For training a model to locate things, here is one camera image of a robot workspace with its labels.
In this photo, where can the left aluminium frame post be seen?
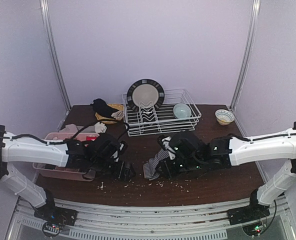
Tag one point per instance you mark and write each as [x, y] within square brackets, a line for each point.
[46, 19]

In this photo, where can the white beige striped sock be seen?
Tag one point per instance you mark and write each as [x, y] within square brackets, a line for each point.
[118, 115]

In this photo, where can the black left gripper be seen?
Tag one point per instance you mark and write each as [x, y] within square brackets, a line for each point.
[124, 171]

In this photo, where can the grey white striped underwear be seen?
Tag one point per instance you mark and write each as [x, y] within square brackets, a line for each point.
[165, 153]

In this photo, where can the aluminium front rail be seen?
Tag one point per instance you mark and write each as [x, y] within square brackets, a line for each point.
[190, 222]

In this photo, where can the black sock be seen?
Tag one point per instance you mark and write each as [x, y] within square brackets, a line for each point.
[101, 107]

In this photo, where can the black rimmed beige plate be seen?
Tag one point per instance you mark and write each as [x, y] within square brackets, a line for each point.
[145, 92]

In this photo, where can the white wire dish rack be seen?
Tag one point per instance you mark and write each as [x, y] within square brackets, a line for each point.
[149, 120]

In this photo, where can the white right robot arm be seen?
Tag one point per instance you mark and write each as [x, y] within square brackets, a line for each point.
[274, 146]

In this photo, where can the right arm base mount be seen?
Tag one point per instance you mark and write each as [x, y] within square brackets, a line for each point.
[250, 218]

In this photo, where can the right aluminium frame post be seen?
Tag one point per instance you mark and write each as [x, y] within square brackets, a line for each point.
[252, 28]

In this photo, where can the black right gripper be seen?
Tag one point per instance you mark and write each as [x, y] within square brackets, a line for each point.
[163, 170]

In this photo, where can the patterned ceramic bowl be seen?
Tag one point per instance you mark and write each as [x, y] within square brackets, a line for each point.
[224, 117]

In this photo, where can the aluminium frame post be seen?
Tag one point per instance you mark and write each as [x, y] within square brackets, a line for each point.
[252, 28]
[46, 19]

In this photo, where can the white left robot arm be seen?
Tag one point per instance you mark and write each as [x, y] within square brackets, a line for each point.
[30, 149]

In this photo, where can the red rolled cloth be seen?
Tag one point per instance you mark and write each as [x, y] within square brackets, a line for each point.
[91, 138]

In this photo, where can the yellow plate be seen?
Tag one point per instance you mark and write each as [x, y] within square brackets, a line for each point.
[109, 121]

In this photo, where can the light blue bowl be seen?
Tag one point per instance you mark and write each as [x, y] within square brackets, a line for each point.
[181, 111]

